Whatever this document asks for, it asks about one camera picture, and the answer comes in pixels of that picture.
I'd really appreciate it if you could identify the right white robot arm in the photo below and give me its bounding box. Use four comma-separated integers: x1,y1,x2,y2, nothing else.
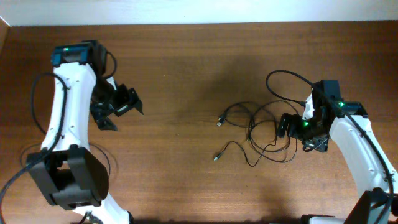
277,80,397,223

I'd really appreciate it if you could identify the black cable bundle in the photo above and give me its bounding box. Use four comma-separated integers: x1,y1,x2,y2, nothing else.
213,100,301,167

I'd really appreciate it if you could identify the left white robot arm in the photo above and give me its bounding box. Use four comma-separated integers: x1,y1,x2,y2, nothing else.
26,40,143,223

